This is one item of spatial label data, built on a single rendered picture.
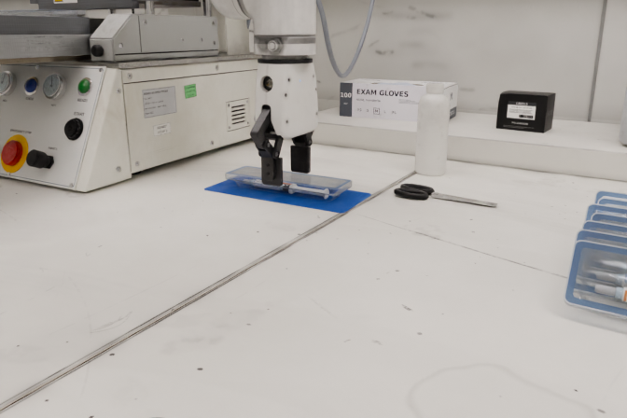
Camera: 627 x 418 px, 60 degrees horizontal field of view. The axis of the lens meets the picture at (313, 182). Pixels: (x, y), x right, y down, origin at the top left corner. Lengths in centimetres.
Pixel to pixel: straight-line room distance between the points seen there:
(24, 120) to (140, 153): 19
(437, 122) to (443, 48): 48
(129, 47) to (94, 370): 57
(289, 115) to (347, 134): 38
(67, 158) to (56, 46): 16
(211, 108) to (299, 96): 31
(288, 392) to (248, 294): 14
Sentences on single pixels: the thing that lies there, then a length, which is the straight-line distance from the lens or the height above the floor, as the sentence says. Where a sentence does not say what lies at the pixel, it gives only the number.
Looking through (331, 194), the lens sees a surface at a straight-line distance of 72.
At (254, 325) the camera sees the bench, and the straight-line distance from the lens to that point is 45.
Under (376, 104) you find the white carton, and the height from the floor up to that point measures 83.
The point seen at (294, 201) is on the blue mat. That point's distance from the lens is 74.
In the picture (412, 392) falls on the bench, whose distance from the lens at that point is 38.
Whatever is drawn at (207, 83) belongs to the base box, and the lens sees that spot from 101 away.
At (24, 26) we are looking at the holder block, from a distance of 85.
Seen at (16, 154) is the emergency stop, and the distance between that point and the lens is 95.
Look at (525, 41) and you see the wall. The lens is 128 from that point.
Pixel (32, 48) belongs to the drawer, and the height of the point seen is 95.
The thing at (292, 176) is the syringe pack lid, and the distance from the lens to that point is 78.
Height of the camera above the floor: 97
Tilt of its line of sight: 16 degrees down
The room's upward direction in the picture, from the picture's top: straight up
